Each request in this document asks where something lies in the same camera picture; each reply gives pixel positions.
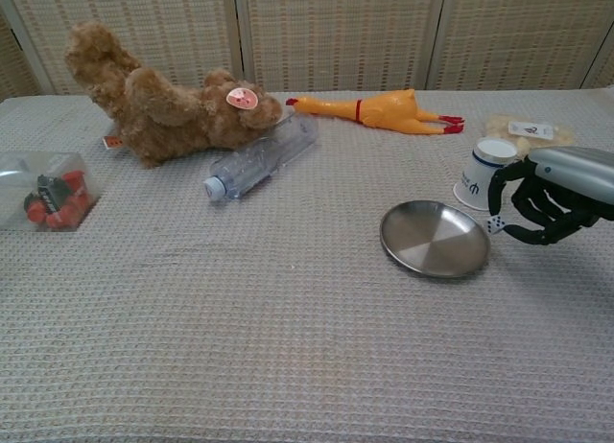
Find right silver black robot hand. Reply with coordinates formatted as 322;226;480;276
486;145;614;246

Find white paper cup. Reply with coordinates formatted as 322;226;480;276
453;137;519;211

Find round metal plate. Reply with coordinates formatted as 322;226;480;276
379;199;492;279

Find clear snack bag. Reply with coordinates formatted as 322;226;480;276
484;112;576;157

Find yellow rubber chicken toy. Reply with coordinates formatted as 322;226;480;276
285;88;465;136

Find woven folding screen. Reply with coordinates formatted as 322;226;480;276
0;0;614;99

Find clear plastic water bottle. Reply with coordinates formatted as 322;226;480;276
201;114;320;203

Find beige waffle tablecloth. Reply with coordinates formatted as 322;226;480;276
0;88;614;443

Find brown teddy bear plush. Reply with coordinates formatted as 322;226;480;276
64;20;284;169

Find red black toy car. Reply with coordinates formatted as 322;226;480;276
23;170;92;231

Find clear plastic box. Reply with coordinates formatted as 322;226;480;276
0;151;103;232

